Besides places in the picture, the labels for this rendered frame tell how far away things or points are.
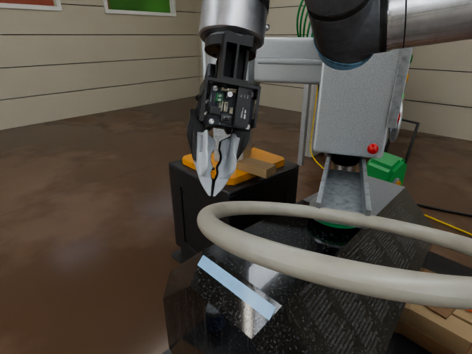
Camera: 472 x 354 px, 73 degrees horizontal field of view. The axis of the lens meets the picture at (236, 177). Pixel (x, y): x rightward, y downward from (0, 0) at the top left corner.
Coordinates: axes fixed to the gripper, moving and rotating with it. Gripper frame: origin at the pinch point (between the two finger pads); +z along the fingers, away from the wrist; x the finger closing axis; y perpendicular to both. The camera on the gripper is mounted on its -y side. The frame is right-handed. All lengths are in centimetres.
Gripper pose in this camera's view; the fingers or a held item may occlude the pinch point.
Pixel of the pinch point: (211, 186)
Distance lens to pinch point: 46.6
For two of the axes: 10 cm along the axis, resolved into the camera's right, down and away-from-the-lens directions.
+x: 9.6, 1.1, 2.4
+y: 2.4, 0.7, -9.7
